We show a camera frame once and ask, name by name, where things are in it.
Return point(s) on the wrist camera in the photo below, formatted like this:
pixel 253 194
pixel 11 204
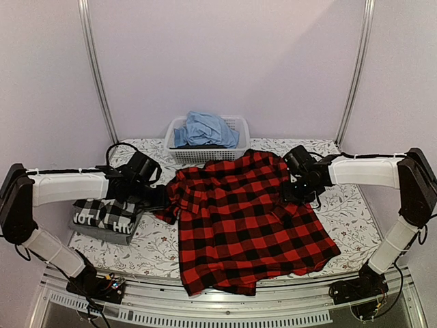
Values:
pixel 299 161
pixel 143 168

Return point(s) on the red black plaid shirt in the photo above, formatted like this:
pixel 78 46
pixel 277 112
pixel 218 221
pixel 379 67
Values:
pixel 234 230

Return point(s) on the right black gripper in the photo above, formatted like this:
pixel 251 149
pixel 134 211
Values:
pixel 287 196

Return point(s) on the folded grey shirt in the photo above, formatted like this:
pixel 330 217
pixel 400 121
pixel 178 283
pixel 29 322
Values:
pixel 107 235

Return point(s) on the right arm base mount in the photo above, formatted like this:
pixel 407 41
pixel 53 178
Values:
pixel 369 289

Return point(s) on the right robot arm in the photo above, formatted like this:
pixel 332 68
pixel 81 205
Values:
pixel 408 175

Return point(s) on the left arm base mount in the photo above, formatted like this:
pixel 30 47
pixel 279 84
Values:
pixel 108 288

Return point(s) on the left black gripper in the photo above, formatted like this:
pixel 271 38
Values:
pixel 161 202

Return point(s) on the aluminium post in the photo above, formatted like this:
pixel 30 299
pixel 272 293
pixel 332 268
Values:
pixel 90 47
pixel 363 43

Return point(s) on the right aluminium post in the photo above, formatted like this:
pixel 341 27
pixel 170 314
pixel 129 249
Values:
pixel 363 43

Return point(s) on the white plastic basket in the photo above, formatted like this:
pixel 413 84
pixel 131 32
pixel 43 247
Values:
pixel 202 155

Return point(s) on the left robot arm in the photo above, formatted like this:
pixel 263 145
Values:
pixel 24 189

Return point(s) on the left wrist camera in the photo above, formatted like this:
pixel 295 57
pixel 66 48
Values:
pixel 143 168

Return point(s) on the blue shirt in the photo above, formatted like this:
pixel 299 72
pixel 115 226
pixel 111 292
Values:
pixel 204 129

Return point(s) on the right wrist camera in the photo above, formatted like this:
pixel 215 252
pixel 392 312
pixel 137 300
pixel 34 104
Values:
pixel 299 161

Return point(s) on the aluminium front rail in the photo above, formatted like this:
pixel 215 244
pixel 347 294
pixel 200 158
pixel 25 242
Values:
pixel 282 302

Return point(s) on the floral tablecloth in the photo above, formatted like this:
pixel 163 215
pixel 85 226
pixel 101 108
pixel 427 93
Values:
pixel 153 250

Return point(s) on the left aluminium post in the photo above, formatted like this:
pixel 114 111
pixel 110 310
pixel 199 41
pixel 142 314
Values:
pixel 90 47

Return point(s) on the folded black white plaid shirt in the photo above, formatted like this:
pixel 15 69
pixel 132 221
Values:
pixel 106 214

